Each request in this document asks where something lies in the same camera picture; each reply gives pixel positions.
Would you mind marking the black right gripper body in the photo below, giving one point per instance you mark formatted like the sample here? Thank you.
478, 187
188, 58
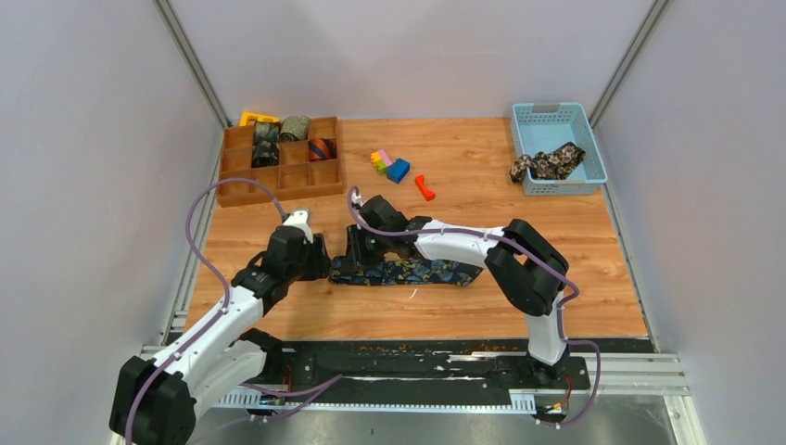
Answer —
388, 236

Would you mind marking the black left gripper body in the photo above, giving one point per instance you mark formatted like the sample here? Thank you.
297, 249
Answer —
297, 271

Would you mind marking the blue patterned necktie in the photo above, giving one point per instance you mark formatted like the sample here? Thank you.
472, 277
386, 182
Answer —
405, 272

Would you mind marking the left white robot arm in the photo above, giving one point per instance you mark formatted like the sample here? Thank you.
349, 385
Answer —
160, 400

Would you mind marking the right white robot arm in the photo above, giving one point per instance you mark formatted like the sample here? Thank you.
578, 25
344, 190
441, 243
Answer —
529, 271

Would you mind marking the blue toy block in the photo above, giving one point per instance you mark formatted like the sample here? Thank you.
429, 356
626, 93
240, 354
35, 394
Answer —
398, 170

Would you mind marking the green toy block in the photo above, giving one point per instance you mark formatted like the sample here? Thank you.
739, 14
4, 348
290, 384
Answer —
381, 167

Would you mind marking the pink toy block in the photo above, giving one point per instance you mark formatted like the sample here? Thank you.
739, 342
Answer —
384, 157

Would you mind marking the red toy block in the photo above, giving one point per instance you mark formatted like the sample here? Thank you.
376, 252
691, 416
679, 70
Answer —
427, 193

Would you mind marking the rolled orange striped tie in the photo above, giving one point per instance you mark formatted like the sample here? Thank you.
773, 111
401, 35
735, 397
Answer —
321, 149

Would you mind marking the wooden compartment tray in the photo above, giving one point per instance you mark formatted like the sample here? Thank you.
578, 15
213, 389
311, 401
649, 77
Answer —
312, 166

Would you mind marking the rolled camouflage tie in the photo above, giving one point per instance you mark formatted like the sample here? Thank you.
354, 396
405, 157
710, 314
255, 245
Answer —
265, 154

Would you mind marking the rolled olive tie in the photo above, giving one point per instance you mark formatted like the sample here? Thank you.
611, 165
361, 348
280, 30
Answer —
294, 128

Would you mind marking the rolled dark green tie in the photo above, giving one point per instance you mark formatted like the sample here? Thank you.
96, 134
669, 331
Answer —
266, 131

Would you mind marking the yellow plastic object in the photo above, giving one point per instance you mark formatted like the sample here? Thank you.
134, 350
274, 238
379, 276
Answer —
250, 118

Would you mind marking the light blue plastic basket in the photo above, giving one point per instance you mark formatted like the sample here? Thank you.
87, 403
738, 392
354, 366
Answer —
550, 130

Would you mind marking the brown floral necktie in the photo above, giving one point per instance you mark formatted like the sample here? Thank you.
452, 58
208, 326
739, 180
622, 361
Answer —
556, 165

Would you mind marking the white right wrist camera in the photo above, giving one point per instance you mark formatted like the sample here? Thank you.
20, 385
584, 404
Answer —
356, 202

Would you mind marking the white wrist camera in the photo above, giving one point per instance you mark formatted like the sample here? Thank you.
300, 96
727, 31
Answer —
301, 219
356, 202

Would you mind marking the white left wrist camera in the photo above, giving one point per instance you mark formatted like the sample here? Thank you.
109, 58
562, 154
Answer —
301, 219

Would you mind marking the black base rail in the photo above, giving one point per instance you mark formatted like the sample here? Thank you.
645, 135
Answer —
458, 372

